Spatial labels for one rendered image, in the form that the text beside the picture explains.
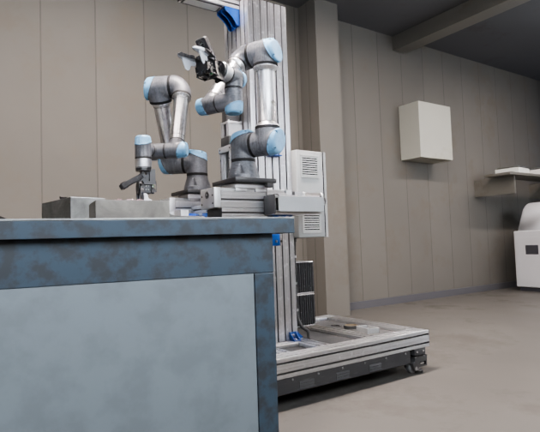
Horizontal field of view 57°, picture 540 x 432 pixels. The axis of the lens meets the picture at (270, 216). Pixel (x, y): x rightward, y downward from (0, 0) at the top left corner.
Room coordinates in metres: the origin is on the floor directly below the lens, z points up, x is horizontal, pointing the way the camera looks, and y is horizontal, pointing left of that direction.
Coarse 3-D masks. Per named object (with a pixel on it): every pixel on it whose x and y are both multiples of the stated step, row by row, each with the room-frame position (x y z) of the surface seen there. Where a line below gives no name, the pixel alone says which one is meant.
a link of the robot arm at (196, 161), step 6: (192, 150) 2.68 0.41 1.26; (198, 150) 2.69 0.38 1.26; (192, 156) 2.68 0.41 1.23; (198, 156) 2.68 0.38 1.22; (204, 156) 2.71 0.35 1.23; (186, 162) 2.69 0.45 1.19; (192, 162) 2.68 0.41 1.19; (198, 162) 2.68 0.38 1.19; (204, 162) 2.71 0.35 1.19; (186, 168) 2.70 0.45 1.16; (192, 168) 2.68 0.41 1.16; (198, 168) 2.68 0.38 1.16; (204, 168) 2.70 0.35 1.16
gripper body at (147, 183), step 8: (136, 168) 2.26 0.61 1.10; (144, 168) 2.26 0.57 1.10; (144, 176) 2.27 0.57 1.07; (152, 176) 2.29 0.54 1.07; (136, 184) 2.29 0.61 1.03; (144, 184) 2.27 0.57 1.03; (152, 184) 2.27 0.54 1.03; (136, 192) 2.29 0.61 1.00; (144, 192) 2.27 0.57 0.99; (152, 192) 2.28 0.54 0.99
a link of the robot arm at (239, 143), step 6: (234, 132) 2.30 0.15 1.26; (240, 132) 2.27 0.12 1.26; (246, 132) 2.27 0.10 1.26; (252, 132) 2.30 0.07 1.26; (234, 138) 2.29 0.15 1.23; (240, 138) 2.27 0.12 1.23; (246, 138) 2.26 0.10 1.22; (234, 144) 2.29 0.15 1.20; (240, 144) 2.27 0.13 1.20; (246, 144) 2.25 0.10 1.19; (234, 150) 2.29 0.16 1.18; (240, 150) 2.27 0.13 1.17; (246, 150) 2.26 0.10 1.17; (234, 156) 2.29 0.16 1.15; (240, 156) 2.27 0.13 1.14; (246, 156) 2.28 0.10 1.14; (252, 156) 2.29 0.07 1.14
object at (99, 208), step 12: (96, 204) 1.31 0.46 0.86; (108, 204) 1.33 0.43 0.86; (120, 204) 1.34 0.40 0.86; (132, 204) 1.36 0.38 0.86; (144, 204) 1.37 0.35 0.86; (156, 204) 1.39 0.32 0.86; (168, 204) 1.40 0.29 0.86; (96, 216) 1.31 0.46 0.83; (108, 216) 1.33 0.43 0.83; (120, 216) 1.34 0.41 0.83; (132, 216) 1.36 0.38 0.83; (144, 216) 1.37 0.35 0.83; (156, 216) 1.38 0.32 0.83; (168, 216) 1.40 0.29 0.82
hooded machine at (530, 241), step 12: (528, 204) 6.63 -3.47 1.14; (528, 216) 6.51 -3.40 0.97; (528, 228) 6.47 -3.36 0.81; (516, 240) 6.55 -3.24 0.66; (528, 240) 6.40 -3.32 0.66; (516, 252) 6.56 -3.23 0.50; (528, 252) 6.41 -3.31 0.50; (516, 264) 6.57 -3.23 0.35; (528, 264) 6.42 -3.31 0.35; (516, 276) 6.59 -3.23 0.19; (528, 276) 6.43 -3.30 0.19; (528, 288) 6.48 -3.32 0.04
